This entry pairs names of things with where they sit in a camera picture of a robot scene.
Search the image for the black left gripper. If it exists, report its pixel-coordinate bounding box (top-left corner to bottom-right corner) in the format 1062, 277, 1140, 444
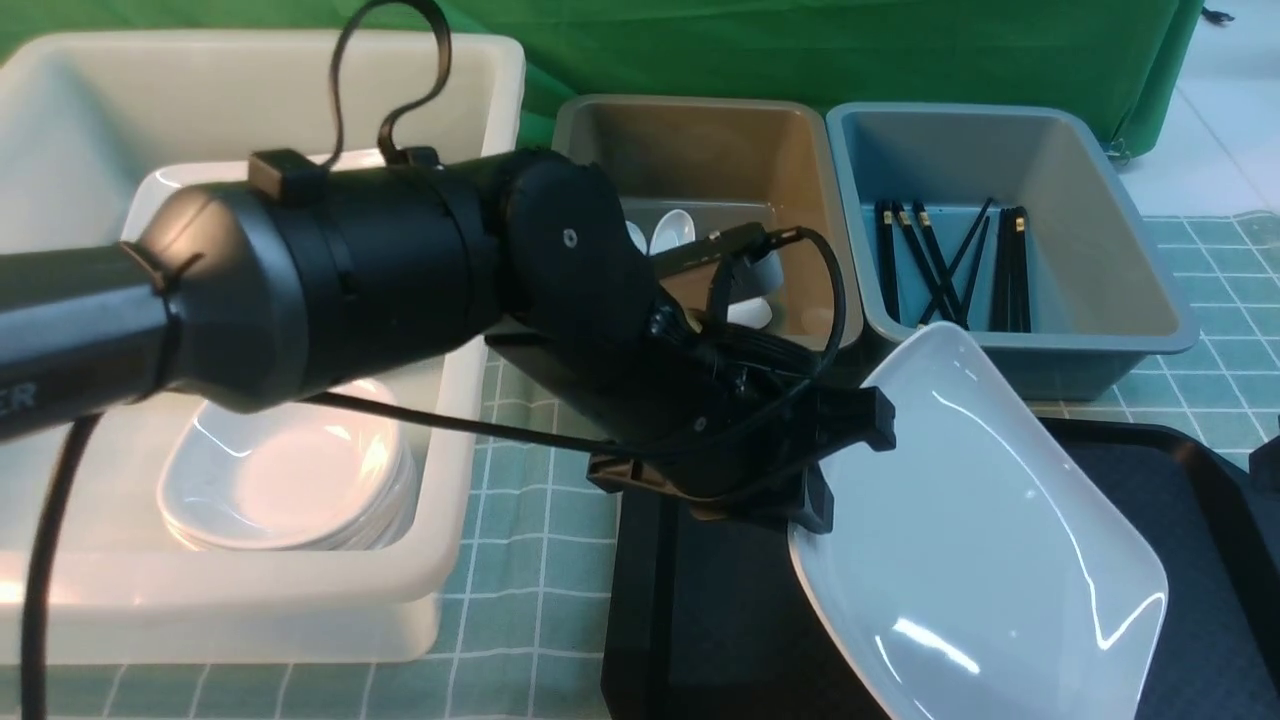
588, 302, 897, 536

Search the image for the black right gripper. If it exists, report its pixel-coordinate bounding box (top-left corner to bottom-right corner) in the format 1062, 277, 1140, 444
1251, 436, 1280, 496

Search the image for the large white square plate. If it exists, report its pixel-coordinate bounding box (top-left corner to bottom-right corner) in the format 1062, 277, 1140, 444
788, 323, 1169, 719

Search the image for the small white bowl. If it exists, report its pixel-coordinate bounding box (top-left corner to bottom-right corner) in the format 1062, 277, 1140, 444
156, 402, 420, 551

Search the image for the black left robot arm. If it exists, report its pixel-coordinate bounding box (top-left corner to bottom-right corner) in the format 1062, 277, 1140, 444
3, 151, 896, 502

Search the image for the top stacked white plate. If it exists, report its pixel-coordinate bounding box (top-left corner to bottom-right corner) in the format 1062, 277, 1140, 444
120, 149, 385, 242

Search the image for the white spoon in bin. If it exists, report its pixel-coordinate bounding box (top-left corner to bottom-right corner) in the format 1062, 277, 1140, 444
648, 209, 698, 256
626, 222, 649, 256
726, 297, 773, 331

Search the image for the black serving tray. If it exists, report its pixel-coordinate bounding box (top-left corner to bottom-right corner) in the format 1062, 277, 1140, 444
600, 418, 1277, 719

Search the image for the blue-grey plastic bin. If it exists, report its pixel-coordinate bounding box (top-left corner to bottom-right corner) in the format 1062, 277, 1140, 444
826, 102, 1201, 401

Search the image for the black chopstick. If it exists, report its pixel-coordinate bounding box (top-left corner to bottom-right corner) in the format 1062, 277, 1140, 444
916, 199, 995, 328
891, 201, 955, 322
988, 208, 1012, 332
911, 200, 966, 328
876, 200, 900, 322
1007, 206, 1030, 333

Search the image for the brown plastic bin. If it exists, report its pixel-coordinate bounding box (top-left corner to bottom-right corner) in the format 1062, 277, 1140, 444
552, 95, 867, 387

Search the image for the green checkered tablecloth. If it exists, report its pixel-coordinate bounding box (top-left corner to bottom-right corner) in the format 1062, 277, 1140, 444
47, 211, 1277, 719

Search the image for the green backdrop cloth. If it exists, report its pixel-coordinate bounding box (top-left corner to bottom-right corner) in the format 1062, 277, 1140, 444
0, 0, 1206, 199

